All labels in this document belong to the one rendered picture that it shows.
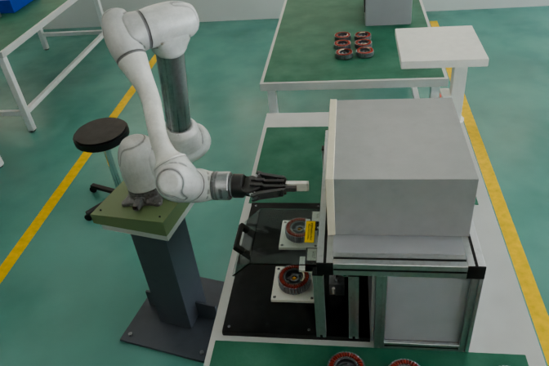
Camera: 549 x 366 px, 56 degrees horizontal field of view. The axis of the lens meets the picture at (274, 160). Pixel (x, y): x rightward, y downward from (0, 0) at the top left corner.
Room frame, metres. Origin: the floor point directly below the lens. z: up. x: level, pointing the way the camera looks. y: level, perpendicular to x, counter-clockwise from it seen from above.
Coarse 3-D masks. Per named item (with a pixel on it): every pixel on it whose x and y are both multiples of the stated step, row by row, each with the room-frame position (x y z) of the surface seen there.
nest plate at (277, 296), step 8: (288, 280) 1.22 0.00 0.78; (312, 280) 1.21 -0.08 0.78; (272, 288) 1.20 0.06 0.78; (280, 288) 1.19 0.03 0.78; (312, 288) 1.18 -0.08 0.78; (272, 296) 1.16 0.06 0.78; (280, 296) 1.16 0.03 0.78; (288, 296) 1.16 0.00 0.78; (296, 296) 1.15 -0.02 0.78; (304, 296) 1.15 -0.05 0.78; (312, 296) 1.15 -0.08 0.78
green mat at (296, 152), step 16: (272, 128) 2.29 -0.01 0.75; (288, 128) 2.27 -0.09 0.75; (304, 128) 2.25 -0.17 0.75; (320, 128) 2.24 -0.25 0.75; (272, 144) 2.14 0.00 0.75; (288, 144) 2.13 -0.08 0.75; (304, 144) 2.11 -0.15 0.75; (320, 144) 2.09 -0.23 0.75; (272, 160) 2.00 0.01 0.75; (288, 160) 1.99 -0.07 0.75; (304, 160) 1.97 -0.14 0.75; (320, 160) 1.96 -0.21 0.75; (288, 176) 1.86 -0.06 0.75; (304, 176) 1.85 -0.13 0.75; (320, 176) 1.83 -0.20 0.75; (288, 192) 1.75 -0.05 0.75; (304, 192) 1.74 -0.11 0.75; (320, 192) 1.72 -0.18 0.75
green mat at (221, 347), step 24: (216, 360) 0.96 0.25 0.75; (240, 360) 0.95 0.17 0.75; (264, 360) 0.95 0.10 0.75; (288, 360) 0.94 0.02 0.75; (312, 360) 0.93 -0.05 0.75; (384, 360) 0.90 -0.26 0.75; (432, 360) 0.88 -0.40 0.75; (456, 360) 0.87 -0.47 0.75; (480, 360) 0.87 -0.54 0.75; (504, 360) 0.86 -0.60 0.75
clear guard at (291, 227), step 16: (272, 208) 1.28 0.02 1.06; (256, 224) 1.22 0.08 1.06; (272, 224) 1.21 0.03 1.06; (288, 224) 1.20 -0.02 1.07; (304, 224) 1.19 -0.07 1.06; (256, 240) 1.14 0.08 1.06; (272, 240) 1.14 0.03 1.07; (288, 240) 1.13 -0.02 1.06; (304, 240) 1.12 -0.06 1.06; (240, 256) 1.13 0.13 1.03; (256, 256) 1.08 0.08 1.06; (272, 256) 1.07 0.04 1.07; (288, 256) 1.06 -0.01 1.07; (304, 256) 1.06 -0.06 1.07
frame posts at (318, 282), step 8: (312, 272) 1.00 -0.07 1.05; (320, 280) 0.99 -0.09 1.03; (352, 280) 0.98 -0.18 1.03; (320, 288) 0.99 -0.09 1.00; (352, 288) 0.98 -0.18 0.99; (320, 296) 0.99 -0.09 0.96; (352, 296) 0.98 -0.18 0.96; (320, 304) 1.00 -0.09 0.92; (352, 304) 0.98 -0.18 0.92; (320, 312) 1.00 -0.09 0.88; (352, 312) 0.98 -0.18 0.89; (320, 320) 1.00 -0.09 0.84; (352, 320) 0.98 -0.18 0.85; (320, 328) 1.00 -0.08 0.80; (352, 328) 0.98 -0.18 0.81; (352, 336) 0.98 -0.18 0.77
